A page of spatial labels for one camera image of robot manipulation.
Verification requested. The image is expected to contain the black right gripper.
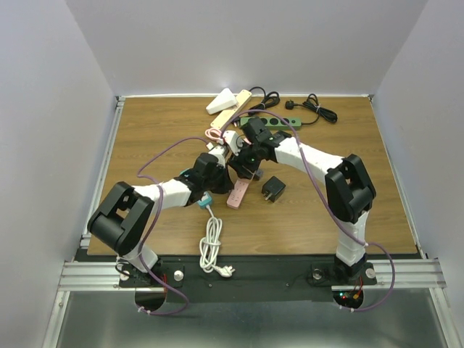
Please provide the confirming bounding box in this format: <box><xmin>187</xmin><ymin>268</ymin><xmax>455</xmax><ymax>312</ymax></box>
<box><xmin>227</xmin><ymin>138</ymin><xmax>261</xmax><ymax>180</ymax></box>

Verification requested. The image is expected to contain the pink power strip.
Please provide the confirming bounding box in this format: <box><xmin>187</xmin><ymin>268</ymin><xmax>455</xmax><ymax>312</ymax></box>
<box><xmin>226</xmin><ymin>178</ymin><xmax>251</xmax><ymax>210</ymax></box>

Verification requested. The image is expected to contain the black charger block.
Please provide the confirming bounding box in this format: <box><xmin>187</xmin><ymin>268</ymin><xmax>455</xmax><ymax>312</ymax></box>
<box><xmin>262</xmin><ymin>176</ymin><xmax>286</xmax><ymax>202</ymax></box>

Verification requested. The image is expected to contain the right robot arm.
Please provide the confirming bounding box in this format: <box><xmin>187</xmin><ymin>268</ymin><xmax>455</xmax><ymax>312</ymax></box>
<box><xmin>220</xmin><ymin>118</ymin><xmax>376</xmax><ymax>283</ymax></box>

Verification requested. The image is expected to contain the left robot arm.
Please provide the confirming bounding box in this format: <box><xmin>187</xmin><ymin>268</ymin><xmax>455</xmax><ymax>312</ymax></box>
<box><xmin>87</xmin><ymin>148</ymin><xmax>233</xmax><ymax>286</ymax></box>

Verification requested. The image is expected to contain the teal travel adapter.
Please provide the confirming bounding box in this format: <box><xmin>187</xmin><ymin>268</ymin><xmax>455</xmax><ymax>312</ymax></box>
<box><xmin>180</xmin><ymin>168</ymin><xmax>212</xmax><ymax>209</ymax></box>

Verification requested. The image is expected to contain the green power strip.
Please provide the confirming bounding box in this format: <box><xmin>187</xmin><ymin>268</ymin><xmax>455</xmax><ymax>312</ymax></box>
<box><xmin>260</xmin><ymin>117</ymin><xmax>303</xmax><ymax>131</ymax></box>

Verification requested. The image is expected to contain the white wedge adapter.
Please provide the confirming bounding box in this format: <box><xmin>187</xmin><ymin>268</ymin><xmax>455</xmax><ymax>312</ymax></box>
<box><xmin>206</xmin><ymin>88</ymin><xmax>237</xmax><ymax>115</ymax></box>

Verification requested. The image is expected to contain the cream power strip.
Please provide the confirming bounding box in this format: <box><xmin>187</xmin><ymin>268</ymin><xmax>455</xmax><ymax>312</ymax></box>
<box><xmin>210</xmin><ymin>90</ymin><xmax>252</xmax><ymax>129</ymax></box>

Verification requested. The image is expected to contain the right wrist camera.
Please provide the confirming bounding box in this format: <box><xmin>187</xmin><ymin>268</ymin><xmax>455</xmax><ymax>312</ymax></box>
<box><xmin>222</xmin><ymin>130</ymin><xmax>246</xmax><ymax>156</ymax></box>

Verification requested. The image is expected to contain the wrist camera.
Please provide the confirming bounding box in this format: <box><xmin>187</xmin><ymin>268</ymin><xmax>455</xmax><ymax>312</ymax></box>
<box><xmin>209</xmin><ymin>145</ymin><xmax>230</xmax><ymax>167</ymax></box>
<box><xmin>222</xmin><ymin>130</ymin><xmax>246</xmax><ymax>156</ymax></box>

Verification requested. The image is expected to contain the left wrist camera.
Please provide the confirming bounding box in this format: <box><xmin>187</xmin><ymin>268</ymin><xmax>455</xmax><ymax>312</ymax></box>
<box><xmin>209</xmin><ymin>145</ymin><xmax>230</xmax><ymax>167</ymax></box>

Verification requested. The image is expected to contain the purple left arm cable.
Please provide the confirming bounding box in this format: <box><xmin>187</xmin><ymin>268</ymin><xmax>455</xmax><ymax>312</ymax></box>
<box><xmin>136</xmin><ymin>136</ymin><xmax>215</xmax><ymax>317</ymax></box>

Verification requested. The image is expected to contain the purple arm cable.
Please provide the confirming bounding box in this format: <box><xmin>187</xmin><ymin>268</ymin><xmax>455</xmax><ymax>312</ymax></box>
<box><xmin>136</xmin><ymin>136</ymin><xmax>215</xmax><ymax>317</ymax></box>
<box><xmin>219</xmin><ymin>109</ymin><xmax>397</xmax><ymax>313</ymax></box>

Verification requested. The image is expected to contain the black cable of cream strip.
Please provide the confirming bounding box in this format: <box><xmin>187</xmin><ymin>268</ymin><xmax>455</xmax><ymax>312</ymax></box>
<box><xmin>231</xmin><ymin>86</ymin><xmax>281</xmax><ymax>126</ymax></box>

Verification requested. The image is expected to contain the white coiled cable with plug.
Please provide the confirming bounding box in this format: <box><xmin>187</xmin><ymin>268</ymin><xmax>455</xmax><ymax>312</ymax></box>
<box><xmin>199</xmin><ymin>206</ymin><xmax>236</xmax><ymax>279</ymax></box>

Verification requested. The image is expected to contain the black cable of green strip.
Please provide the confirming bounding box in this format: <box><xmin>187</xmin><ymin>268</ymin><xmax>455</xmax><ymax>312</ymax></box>
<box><xmin>285</xmin><ymin>93</ymin><xmax>339</xmax><ymax>125</ymax></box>

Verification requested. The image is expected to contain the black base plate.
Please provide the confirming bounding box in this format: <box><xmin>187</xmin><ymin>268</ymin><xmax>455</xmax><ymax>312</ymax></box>
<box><xmin>115</xmin><ymin>254</ymin><xmax>377</xmax><ymax>310</ymax></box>

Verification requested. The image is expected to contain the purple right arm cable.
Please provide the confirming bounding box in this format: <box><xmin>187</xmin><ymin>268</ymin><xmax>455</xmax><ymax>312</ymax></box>
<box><xmin>219</xmin><ymin>109</ymin><xmax>397</xmax><ymax>313</ymax></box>

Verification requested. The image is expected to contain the aluminium frame rail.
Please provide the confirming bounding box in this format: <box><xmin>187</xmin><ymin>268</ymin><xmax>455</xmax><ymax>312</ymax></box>
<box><xmin>41</xmin><ymin>95</ymin><xmax>126</xmax><ymax>348</ymax></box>

